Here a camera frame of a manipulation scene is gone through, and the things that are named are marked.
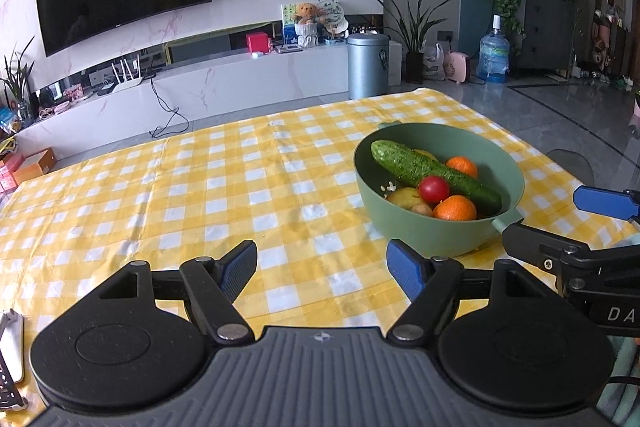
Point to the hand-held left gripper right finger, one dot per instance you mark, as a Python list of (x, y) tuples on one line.
[(402, 264)]

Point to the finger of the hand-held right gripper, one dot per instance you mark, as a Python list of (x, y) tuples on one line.
[(540, 249), (602, 202)]

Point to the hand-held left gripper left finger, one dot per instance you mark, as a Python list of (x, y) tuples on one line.
[(239, 267)]

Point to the green colander bowl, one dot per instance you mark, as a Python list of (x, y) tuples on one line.
[(400, 227)]

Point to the brown kiwi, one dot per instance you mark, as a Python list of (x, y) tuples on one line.
[(421, 210)]

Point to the yellow-green pear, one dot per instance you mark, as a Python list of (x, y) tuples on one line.
[(402, 198), (425, 154)]

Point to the mandarin orange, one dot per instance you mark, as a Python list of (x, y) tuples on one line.
[(455, 208), (462, 168)]

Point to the red tomato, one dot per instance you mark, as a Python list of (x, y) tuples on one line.
[(434, 189)]

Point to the green cucumber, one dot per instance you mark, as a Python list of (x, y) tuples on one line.
[(425, 164)]

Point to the grey chair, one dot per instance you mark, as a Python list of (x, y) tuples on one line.
[(570, 162)]

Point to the yellow checkered tablecloth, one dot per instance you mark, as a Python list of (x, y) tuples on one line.
[(200, 187)]

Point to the teal fuzzy cloth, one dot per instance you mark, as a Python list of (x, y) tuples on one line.
[(625, 402)]

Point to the dark drawer cabinet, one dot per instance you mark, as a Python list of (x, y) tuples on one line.
[(547, 27)]

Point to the blue water jug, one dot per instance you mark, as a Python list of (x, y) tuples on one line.
[(492, 54)]

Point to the white marble television cabinet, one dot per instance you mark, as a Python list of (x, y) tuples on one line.
[(250, 79)]

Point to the pink pig-shaped appliance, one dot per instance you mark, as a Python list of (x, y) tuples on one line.
[(456, 67)]

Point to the grey metal trash can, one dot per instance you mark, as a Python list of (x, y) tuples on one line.
[(367, 67)]

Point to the white plastic bag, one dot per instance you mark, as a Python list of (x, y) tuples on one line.
[(434, 64)]

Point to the white router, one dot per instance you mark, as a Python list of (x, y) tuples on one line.
[(127, 82)]

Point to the red box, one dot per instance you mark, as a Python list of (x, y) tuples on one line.
[(257, 43)]

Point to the orange cardboard box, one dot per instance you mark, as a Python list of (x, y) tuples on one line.
[(35, 167)]

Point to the long-leaf potted floor plant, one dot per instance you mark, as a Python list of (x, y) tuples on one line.
[(414, 32)]

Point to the pink cardboard box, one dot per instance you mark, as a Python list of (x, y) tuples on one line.
[(10, 174)]

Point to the round paper fan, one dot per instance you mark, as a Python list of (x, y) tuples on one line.
[(330, 14)]

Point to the brown teddy bear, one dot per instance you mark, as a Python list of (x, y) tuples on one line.
[(305, 13)]

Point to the small potted cabinet plant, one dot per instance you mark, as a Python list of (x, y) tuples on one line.
[(17, 82)]

